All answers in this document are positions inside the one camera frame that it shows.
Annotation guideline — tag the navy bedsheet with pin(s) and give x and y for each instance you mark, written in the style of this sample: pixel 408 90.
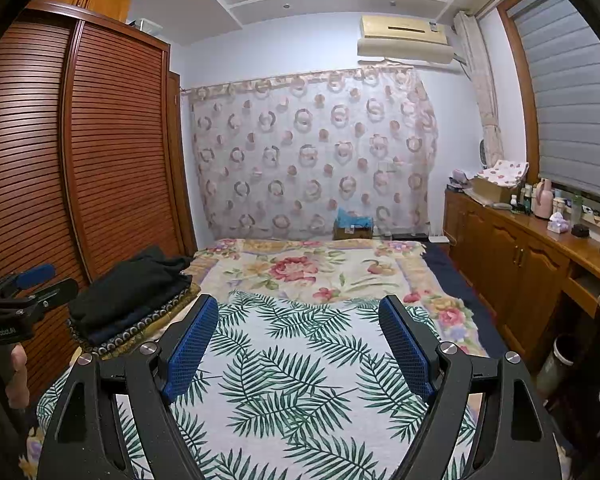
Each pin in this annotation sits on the navy bedsheet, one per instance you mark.
pixel 460 285

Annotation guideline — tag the person's left hand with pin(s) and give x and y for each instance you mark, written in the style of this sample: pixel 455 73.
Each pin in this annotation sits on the person's left hand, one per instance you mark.
pixel 19 375

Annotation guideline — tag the beige window curtain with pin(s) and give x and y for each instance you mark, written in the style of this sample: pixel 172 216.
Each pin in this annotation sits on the beige window curtain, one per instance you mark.
pixel 482 90

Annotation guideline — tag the blue cloth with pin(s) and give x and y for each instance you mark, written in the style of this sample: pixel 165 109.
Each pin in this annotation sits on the blue cloth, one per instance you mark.
pixel 352 217

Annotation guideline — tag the clear storage box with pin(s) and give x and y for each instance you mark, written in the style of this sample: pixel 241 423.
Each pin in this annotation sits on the clear storage box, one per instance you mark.
pixel 144 25

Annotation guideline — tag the dark green bottle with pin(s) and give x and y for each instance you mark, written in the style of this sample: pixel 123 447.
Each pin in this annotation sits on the dark green bottle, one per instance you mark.
pixel 527 200

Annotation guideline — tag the green tumbler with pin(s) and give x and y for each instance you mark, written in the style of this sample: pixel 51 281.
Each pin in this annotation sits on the green tumbler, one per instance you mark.
pixel 578 210

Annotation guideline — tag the pink thermos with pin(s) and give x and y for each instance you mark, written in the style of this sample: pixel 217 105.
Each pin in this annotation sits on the pink thermos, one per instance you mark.
pixel 543 200

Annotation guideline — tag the white power adapter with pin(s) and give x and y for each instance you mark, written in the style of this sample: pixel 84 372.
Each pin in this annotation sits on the white power adapter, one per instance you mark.
pixel 439 238

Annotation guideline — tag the beige air conditioner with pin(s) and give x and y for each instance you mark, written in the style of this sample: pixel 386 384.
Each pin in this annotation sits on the beige air conditioner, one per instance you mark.
pixel 405 27

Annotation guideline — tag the grey trash bin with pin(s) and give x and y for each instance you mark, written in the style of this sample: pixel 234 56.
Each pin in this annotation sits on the grey trash bin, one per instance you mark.
pixel 555 365

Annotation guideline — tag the white round fan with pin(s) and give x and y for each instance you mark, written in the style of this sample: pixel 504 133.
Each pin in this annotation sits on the white round fan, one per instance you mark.
pixel 482 154

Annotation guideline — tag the tissue box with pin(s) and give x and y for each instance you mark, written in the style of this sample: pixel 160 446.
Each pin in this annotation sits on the tissue box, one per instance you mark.
pixel 557 224

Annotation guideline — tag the grey window blind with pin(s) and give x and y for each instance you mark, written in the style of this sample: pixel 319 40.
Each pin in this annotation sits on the grey window blind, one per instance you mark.
pixel 570 100

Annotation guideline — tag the wooden sideboard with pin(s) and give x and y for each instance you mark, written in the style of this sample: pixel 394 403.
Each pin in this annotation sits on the wooden sideboard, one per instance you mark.
pixel 500 250

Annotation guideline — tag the black t-shirt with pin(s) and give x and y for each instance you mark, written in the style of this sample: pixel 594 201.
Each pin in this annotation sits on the black t-shirt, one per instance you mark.
pixel 130 285

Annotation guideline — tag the circle print curtain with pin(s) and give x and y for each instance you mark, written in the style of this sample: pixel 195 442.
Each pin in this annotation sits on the circle print curtain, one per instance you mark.
pixel 315 160

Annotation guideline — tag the small cardboard box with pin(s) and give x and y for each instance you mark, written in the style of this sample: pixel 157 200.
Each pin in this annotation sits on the small cardboard box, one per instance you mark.
pixel 352 234

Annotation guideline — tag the floral blanket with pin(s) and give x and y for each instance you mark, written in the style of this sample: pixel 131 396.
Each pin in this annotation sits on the floral blanket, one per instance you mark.
pixel 300 270

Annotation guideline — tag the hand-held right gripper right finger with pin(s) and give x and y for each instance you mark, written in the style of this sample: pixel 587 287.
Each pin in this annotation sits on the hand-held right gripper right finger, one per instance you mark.
pixel 407 350

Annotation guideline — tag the patterned folded blanket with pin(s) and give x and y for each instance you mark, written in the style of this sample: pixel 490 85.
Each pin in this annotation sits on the patterned folded blanket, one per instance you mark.
pixel 130 338

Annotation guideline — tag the navy folded garment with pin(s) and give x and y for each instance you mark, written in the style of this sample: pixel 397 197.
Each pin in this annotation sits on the navy folded garment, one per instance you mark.
pixel 105 336

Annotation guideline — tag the purple pouch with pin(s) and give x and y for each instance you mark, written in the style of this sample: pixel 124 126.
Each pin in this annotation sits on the purple pouch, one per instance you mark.
pixel 459 177

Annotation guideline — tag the black round speaker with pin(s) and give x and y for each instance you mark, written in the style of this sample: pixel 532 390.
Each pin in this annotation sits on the black round speaker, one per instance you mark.
pixel 580 231

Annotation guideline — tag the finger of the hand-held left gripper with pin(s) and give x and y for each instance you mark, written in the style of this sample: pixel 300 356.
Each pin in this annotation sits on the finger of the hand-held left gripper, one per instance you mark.
pixel 35 275
pixel 55 290

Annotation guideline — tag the wooden louvred wardrobe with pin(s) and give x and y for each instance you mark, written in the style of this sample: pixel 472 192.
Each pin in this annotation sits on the wooden louvred wardrobe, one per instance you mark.
pixel 115 160

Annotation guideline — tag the wooden window frame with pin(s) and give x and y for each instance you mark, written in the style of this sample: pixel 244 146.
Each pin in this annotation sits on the wooden window frame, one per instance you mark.
pixel 522 75

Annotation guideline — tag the white floral cloth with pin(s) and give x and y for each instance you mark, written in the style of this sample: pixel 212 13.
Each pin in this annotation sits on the white floral cloth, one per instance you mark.
pixel 505 171

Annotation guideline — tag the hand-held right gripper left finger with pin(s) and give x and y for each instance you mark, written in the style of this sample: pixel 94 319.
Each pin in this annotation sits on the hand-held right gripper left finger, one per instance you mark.
pixel 187 350

